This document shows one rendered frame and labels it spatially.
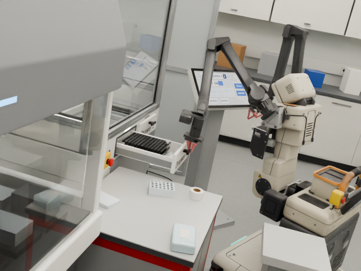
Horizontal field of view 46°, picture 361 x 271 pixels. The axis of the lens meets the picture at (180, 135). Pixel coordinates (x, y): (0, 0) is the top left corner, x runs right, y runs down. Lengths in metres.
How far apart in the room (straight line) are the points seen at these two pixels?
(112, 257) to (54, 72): 0.96
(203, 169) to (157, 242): 1.72
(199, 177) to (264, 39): 2.89
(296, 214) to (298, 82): 0.70
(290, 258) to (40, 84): 1.26
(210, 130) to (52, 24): 2.34
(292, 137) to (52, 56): 1.65
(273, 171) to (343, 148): 3.01
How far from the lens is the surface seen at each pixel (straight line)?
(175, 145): 2.38
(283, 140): 2.41
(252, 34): 5.80
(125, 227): 1.76
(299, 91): 2.32
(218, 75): 3.19
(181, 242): 1.65
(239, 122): 5.26
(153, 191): 2.03
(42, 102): 0.99
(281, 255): 1.84
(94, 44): 1.18
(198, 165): 3.30
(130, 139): 2.30
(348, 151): 5.42
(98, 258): 1.81
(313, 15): 5.45
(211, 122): 3.21
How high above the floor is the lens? 1.69
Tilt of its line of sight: 19 degrees down
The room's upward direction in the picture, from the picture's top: 11 degrees clockwise
